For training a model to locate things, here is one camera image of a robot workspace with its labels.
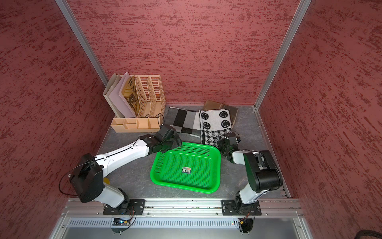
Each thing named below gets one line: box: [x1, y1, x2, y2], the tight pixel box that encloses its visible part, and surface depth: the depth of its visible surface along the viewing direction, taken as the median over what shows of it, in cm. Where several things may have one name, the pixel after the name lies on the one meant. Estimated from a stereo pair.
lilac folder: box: [108, 71, 137, 119], surface depth 94 cm
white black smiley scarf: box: [198, 109, 233, 148], surface depth 104 cm
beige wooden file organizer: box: [110, 74, 167, 133], surface depth 106 cm
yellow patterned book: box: [121, 75, 140, 118], surface depth 103 cm
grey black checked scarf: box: [164, 106, 202, 144], surface depth 110 cm
